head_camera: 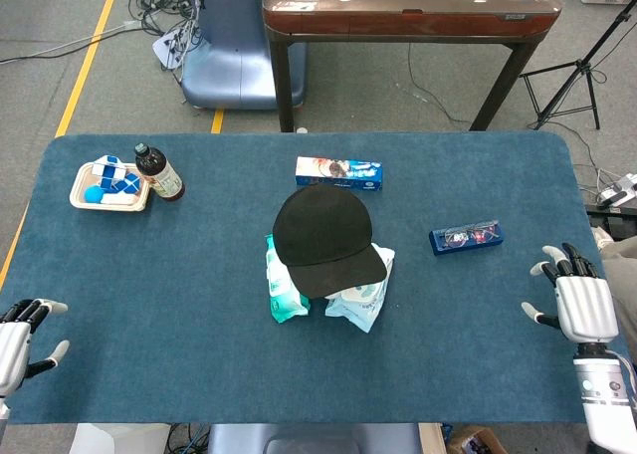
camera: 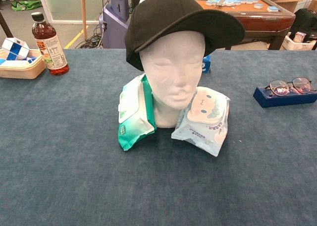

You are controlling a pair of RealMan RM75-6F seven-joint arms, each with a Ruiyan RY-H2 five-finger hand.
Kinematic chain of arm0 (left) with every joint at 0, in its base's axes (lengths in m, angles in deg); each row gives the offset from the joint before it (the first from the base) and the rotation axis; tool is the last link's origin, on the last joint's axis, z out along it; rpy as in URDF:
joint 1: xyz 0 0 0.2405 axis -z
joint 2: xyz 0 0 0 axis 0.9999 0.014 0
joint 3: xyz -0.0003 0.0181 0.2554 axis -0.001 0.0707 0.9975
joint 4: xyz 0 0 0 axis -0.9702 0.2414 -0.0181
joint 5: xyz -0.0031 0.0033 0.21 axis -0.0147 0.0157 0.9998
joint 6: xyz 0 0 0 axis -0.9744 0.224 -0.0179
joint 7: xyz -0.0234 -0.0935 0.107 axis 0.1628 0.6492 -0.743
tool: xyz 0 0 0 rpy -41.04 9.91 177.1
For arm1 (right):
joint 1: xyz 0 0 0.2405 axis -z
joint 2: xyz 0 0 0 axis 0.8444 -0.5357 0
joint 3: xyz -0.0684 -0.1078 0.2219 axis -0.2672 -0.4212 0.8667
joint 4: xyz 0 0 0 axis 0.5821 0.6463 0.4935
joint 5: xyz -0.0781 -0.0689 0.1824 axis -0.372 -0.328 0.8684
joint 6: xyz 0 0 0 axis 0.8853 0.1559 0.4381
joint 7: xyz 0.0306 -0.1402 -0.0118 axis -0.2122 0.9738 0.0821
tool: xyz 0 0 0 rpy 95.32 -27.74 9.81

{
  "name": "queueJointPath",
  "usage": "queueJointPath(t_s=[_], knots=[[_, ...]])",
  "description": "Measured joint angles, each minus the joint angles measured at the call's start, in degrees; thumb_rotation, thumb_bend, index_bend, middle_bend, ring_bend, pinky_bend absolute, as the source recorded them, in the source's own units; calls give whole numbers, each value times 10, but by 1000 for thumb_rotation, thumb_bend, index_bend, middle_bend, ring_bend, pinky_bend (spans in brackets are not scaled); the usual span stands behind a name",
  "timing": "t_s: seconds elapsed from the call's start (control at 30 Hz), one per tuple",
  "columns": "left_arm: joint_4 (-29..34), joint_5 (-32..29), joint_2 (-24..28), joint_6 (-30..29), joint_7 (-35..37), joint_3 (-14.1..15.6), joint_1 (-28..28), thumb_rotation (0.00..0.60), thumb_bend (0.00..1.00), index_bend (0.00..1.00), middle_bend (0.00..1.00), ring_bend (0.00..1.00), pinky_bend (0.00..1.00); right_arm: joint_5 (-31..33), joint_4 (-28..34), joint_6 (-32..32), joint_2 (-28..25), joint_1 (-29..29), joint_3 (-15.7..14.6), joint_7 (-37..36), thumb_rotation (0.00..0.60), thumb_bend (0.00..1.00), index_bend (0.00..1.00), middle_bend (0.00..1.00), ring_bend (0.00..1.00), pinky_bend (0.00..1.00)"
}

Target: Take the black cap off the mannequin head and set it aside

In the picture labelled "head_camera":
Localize white power strip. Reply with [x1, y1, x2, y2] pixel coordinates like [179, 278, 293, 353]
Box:
[596, 172, 637, 207]

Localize person leg in beige trousers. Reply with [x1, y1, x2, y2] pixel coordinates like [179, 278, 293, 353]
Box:
[591, 226, 637, 365]

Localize brown drink bottle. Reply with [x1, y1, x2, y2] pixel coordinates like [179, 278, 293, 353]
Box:
[133, 142, 186, 203]

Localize blue glasses case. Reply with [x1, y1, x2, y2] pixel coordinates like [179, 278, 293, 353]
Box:
[429, 219, 505, 257]

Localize thin black floor cable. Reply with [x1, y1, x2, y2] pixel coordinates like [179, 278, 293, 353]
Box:
[406, 43, 473, 125]

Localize black baseball cap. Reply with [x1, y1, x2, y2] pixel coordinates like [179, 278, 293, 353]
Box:
[272, 183, 389, 300]

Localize brown mahjong table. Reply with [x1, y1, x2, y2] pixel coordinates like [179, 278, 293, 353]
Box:
[262, 0, 563, 133]

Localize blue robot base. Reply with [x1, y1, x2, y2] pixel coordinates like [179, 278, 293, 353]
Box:
[179, 0, 308, 111]

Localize white floor box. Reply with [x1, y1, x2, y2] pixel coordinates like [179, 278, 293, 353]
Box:
[68, 422, 173, 454]

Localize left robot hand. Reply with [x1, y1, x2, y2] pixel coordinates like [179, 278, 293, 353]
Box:
[0, 298, 71, 400]

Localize grey floor cable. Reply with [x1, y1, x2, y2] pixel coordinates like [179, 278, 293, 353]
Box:
[0, 21, 145, 66]

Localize blue table cloth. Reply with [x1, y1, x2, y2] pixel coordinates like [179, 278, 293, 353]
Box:
[0, 130, 609, 425]

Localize tangled black cable bundle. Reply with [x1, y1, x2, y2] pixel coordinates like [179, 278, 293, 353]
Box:
[127, 0, 208, 85]

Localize grey robot torso base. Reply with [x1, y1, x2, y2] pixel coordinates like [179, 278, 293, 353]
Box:
[206, 422, 423, 454]

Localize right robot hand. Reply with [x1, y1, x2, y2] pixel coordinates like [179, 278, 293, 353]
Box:
[521, 243, 621, 344]

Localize thin-framed eyeglasses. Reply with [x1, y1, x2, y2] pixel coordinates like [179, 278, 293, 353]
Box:
[444, 221, 501, 248]

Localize black tripod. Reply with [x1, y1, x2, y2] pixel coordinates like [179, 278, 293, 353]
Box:
[518, 0, 637, 131]

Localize green wet wipes pack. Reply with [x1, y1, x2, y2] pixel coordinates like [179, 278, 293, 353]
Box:
[264, 233, 312, 325]

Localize blue white snake cube toy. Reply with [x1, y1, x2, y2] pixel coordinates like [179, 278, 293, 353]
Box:
[91, 154, 145, 196]

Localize beige plastic tray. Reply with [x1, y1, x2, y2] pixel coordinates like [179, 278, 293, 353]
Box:
[69, 161, 152, 213]

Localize cardboard box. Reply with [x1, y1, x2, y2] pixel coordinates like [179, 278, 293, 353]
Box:
[446, 425, 510, 454]

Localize light blue wet wipes pack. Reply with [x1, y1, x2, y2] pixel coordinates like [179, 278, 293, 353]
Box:
[324, 242, 396, 335]

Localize blue toothpaste box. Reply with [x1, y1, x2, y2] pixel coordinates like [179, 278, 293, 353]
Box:
[295, 155, 384, 192]

